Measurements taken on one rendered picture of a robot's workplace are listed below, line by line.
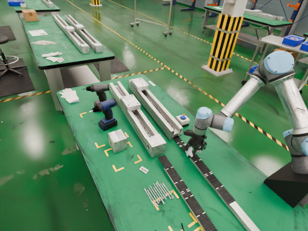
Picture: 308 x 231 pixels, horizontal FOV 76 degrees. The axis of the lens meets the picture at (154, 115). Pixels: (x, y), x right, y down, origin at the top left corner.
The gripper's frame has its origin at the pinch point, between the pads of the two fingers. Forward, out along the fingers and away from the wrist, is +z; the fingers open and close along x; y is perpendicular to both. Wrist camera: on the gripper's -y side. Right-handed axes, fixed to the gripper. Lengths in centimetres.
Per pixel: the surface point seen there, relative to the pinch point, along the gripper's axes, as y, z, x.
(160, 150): -8.9, -1.2, -17.5
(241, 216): 44.3, 0.2, -1.0
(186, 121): -25.9, -2.5, 13.6
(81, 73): -262, 59, -26
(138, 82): -82, -9, -1
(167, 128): -22.7, -4.4, -4.9
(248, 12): -380, -2, 474
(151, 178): 5.2, 3.2, -30.7
